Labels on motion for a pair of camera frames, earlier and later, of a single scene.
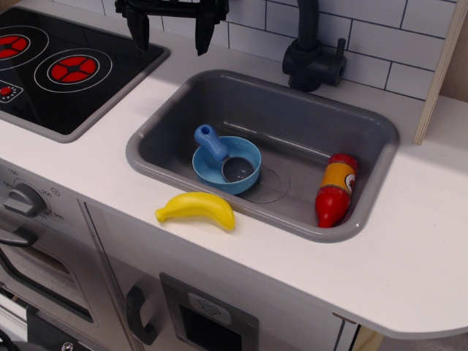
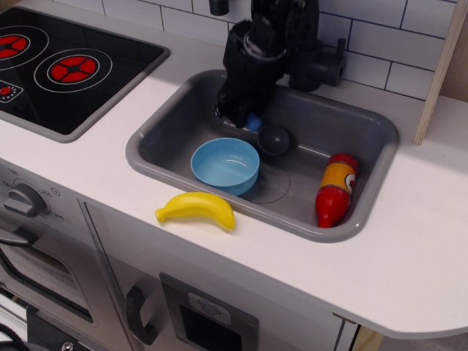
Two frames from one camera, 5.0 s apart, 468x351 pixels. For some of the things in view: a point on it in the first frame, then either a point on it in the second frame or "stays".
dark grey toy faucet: x=307 y=63 stays
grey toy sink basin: x=298 y=131 stays
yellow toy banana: x=198 y=205 stays
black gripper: x=207 y=13 → x=253 y=59
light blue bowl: x=208 y=169 stays
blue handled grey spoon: x=234 y=168 → x=272 y=140
